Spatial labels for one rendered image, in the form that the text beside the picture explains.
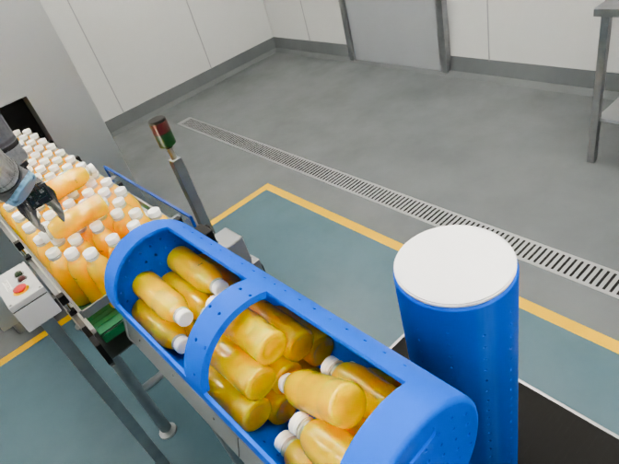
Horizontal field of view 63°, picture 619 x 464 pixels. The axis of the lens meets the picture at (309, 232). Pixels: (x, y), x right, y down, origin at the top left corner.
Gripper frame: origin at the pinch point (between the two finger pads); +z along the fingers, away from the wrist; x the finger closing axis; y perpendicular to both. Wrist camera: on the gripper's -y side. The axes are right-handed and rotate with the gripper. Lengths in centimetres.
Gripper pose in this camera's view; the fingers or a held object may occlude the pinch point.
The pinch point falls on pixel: (52, 222)
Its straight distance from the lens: 161.4
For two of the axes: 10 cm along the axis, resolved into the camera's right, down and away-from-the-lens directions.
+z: 2.4, 7.7, 5.9
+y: 6.6, 3.2, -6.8
